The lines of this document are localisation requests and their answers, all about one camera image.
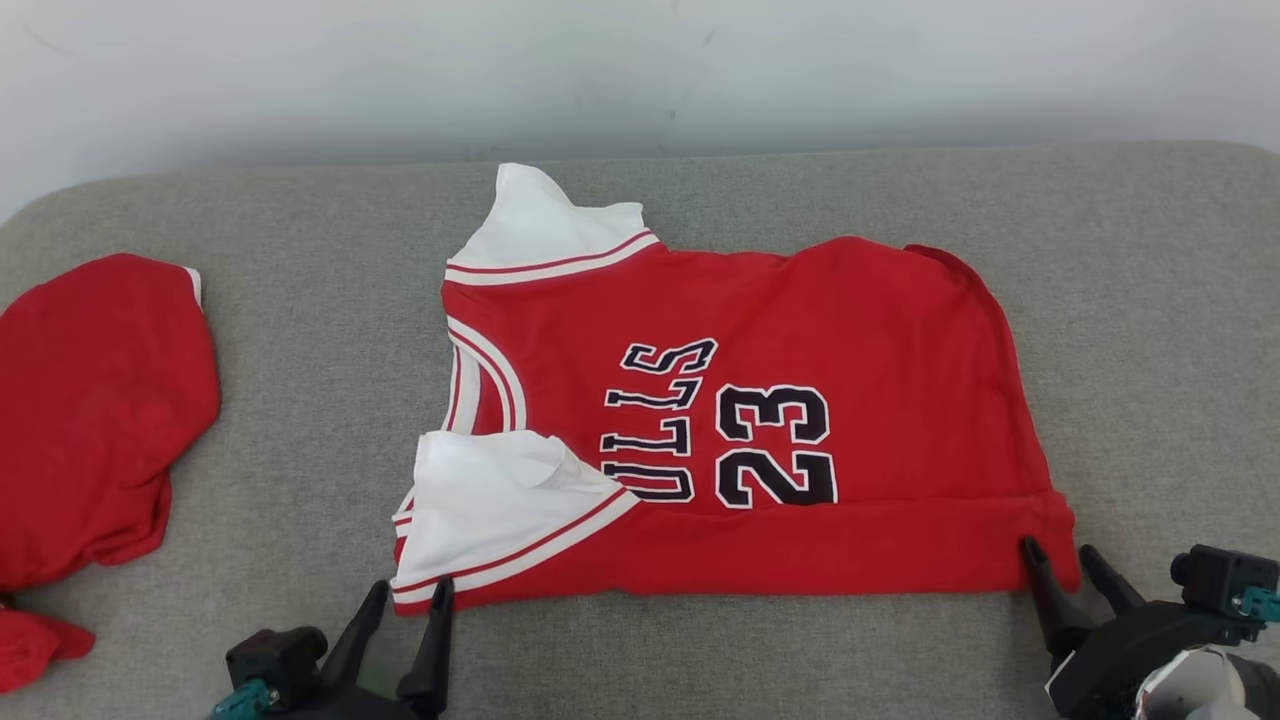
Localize red Bulls 23 jersey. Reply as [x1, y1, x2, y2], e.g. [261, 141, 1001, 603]
[390, 162, 1081, 617]

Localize red shorts with white stripe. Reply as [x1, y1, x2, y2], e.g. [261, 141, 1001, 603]
[0, 253, 222, 694]

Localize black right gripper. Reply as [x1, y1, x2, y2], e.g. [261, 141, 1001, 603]
[1020, 535, 1241, 720]

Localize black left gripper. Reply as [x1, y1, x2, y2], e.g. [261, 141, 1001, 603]
[285, 576, 457, 720]

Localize grey fabric sofa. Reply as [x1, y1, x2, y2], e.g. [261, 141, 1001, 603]
[0, 140, 1280, 720]

